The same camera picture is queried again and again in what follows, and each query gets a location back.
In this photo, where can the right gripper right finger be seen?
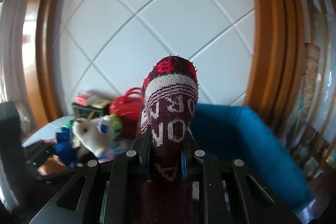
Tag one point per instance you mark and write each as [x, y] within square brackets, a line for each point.
[228, 192]

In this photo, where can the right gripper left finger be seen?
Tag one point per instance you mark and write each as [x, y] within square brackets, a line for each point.
[97, 192]

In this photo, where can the white furry plush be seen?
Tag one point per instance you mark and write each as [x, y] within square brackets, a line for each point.
[94, 135]

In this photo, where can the maroon knitted sock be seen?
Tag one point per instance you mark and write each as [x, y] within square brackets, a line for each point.
[169, 99]

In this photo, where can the striped white tablecloth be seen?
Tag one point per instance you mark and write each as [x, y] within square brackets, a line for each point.
[48, 131]

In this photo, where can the blue plastic storage bin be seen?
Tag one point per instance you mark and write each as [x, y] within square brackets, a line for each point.
[232, 132]

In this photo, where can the green frog plush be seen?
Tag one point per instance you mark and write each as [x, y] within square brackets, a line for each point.
[115, 125]

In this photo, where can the red plastic handbag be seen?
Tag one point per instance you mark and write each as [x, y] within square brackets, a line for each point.
[128, 107]

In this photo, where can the black framed box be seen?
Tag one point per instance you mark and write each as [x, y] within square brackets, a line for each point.
[89, 111]

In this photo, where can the pink pack on box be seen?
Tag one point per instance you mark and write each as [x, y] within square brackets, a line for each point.
[85, 99]

